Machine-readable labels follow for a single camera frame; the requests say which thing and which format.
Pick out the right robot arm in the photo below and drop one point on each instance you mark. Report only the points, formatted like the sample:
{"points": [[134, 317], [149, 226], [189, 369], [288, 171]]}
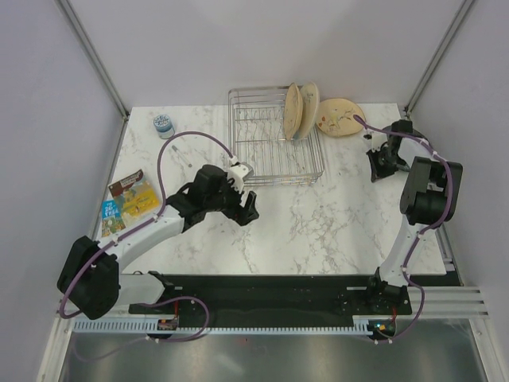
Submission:
{"points": [[429, 198]]}

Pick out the metal wire dish rack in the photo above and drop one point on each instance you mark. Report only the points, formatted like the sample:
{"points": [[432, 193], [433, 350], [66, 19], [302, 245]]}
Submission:
{"points": [[256, 137]]}

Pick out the cream plate with blue bird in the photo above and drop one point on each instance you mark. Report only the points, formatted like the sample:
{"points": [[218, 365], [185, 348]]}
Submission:
{"points": [[336, 117]]}

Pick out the white pen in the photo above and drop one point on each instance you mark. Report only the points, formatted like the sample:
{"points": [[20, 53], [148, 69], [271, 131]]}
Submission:
{"points": [[182, 156]]}

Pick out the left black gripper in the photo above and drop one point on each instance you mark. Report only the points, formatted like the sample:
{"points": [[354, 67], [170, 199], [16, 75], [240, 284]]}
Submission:
{"points": [[238, 213]]}

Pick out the blue and cream plate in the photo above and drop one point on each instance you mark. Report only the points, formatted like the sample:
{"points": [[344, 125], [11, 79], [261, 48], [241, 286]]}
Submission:
{"points": [[311, 101]]}

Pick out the white cable duct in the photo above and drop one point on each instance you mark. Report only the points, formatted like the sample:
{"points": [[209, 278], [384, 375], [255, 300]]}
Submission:
{"points": [[125, 325]]}

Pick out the blue paperback book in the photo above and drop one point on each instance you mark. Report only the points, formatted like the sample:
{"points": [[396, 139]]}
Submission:
{"points": [[112, 221]]}

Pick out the aluminium frame profile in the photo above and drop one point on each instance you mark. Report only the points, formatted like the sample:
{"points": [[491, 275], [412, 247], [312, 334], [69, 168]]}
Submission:
{"points": [[86, 44]]}

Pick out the small blue-lidded jar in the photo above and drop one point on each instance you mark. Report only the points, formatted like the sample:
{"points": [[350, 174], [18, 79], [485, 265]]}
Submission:
{"points": [[164, 126]]}

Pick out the brown and yellow book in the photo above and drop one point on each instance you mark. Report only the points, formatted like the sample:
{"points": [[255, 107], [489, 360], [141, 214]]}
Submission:
{"points": [[134, 196]]}

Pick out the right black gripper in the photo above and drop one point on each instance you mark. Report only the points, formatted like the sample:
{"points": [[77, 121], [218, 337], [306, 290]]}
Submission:
{"points": [[376, 172]]}

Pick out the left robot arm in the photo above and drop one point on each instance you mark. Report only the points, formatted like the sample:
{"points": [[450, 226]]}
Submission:
{"points": [[93, 277]]}

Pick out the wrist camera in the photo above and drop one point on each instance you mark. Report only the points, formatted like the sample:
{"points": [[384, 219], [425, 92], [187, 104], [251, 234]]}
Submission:
{"points": [[237, 174], [371, 141]]}

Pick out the cream plate with yellow bird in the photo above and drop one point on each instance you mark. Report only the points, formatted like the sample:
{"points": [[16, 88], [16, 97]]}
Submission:
{"points": [[292, 111]]}

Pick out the dark teal plate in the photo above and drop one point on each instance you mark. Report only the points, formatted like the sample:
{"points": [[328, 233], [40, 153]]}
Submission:
{"points": [[409, 149]]}

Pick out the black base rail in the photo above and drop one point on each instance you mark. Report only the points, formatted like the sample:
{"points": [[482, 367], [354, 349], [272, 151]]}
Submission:
{"points": [[276, 301]]}

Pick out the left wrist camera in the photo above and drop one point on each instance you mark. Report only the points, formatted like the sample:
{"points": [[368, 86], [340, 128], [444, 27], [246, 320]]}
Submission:
{"points": [[237, 174]]}

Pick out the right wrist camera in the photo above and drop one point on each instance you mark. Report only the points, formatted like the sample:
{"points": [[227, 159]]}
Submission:
{"points": [[371, 141]]}

